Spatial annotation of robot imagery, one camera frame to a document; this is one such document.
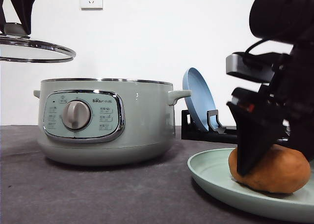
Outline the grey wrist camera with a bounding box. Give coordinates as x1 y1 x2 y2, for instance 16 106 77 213
226 52 291 83

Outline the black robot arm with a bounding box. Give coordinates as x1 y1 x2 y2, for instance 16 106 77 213
227 0 314 175

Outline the brown potato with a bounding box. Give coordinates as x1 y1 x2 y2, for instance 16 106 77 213
228 145 311 194

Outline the black plate rack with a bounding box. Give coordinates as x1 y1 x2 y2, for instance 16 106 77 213
182 110 291 143

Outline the black camera cable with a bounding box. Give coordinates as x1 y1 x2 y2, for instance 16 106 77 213
245 39 268 54

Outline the glass lid with green knob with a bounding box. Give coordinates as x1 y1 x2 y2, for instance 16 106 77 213
0 23 76 63

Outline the grey table mat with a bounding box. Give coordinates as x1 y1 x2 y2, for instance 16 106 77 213
0 125 314 224

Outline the green plate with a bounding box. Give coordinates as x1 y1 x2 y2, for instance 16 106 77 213
187 148 314 223

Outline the green electric steamer pot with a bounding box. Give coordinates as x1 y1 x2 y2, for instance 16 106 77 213
33 78 191 167

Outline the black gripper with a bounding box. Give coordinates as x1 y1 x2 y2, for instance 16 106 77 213
0 0 35 36
227 32 314 176

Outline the blue plate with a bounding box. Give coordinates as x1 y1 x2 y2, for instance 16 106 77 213
183 67 216 130

